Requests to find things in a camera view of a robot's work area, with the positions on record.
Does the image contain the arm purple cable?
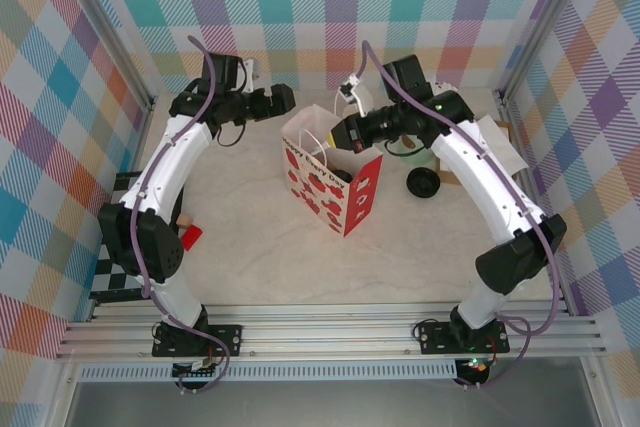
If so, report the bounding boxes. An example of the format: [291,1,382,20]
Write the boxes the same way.
[360,39,561,391]
[132,35,231,396]

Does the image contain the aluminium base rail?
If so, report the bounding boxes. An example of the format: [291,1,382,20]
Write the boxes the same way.
[54,300,609,363]

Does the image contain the small red block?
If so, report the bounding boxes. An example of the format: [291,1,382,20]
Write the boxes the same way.
[179,225,205,251]

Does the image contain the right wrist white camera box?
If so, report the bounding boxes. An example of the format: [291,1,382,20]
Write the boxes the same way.
[335,74,364,113]

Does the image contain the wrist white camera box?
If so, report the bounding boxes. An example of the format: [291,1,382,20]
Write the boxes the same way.
[242,59,262,94]
[335,74,364,113]

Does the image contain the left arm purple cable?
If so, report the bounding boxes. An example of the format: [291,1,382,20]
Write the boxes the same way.
[132,35,231,396]

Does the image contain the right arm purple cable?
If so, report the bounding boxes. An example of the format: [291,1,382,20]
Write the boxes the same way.
[360,39,561,391]

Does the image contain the mint green holder cup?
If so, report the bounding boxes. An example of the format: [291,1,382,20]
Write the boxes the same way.
[385,134,434,167]

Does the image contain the red and white paper bag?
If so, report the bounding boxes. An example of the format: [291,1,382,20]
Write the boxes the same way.
[279,104,385,238]

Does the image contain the white paper napkin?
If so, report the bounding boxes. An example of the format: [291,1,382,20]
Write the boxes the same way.
[469,114,529,173]

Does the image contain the aluminium frame post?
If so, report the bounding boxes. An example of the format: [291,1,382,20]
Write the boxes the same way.
[494,0,601,108]
[47,0,156,113]

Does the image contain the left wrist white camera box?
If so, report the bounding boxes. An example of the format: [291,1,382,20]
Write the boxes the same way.
[242,59,262,94]

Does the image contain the white slotted cable duct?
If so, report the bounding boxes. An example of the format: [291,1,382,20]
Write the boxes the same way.
[77,364,459,383]

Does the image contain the black and white checkerboard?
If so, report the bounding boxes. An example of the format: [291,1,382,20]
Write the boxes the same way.
[92,171,189,293]

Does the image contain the small circuit board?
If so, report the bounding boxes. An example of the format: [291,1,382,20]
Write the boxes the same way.
[457,356,491,376]
[172,357,221,381]

